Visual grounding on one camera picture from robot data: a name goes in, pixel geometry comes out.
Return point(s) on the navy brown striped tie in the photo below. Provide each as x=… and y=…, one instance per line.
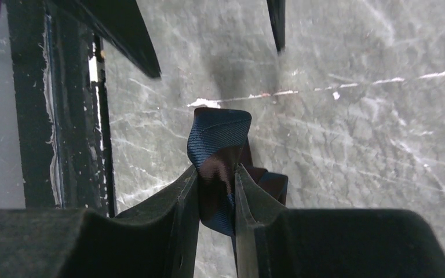
x=217, y=144

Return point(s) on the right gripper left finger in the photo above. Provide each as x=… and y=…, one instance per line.
x=156, y=238

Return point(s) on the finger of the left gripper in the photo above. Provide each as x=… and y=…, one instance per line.
x=277, y=14
x=121, y=24

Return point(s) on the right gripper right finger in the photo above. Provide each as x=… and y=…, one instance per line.
x=275, y=241

